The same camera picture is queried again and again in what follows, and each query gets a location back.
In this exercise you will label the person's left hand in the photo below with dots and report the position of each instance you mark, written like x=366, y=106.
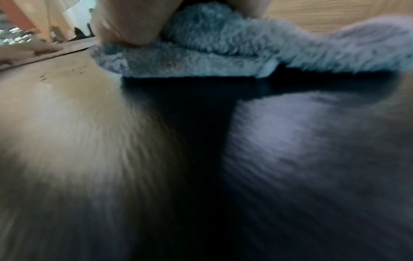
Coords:
x=22, y=52

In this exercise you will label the person's right hand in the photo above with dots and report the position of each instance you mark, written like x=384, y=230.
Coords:
x=129, y=23

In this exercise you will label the grey cleaning cloth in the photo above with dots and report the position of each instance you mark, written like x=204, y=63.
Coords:
x=226, y=51

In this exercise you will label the black bench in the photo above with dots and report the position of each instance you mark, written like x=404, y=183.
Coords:
x=96, y=127

